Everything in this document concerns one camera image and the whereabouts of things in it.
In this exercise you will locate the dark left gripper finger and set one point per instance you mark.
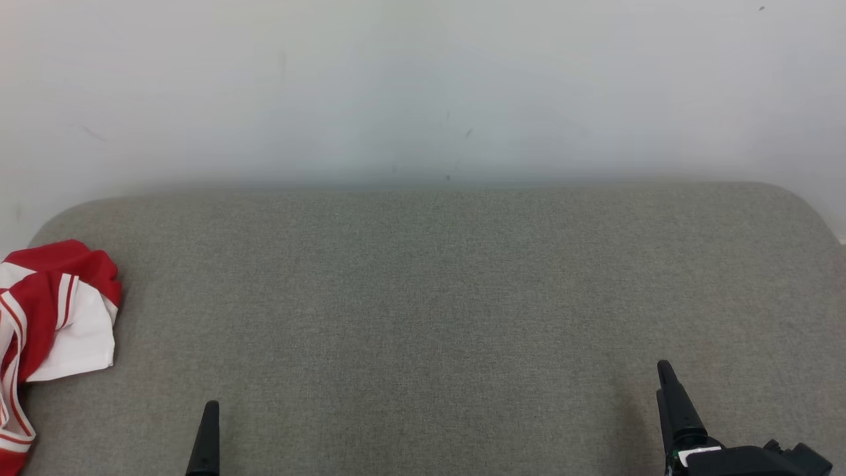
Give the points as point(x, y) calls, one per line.
point(206, 449)

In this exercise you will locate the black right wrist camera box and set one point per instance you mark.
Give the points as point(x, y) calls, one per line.
point(803, 463)

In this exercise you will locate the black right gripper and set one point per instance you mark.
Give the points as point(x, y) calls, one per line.
point(727, 464)

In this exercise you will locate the red white sports shirt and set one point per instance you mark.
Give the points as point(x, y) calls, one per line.
point(73, 330)

